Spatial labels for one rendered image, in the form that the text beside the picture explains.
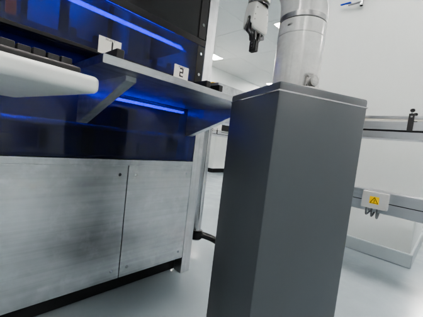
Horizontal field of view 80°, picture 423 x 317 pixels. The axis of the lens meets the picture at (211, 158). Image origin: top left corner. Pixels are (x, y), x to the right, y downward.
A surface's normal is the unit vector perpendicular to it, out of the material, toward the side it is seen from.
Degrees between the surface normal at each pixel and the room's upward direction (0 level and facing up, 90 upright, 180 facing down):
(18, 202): 90
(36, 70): 90
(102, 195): 90
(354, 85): 90
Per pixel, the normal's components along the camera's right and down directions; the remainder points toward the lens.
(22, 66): 0.78, 0.13
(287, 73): -0.63, -0.02
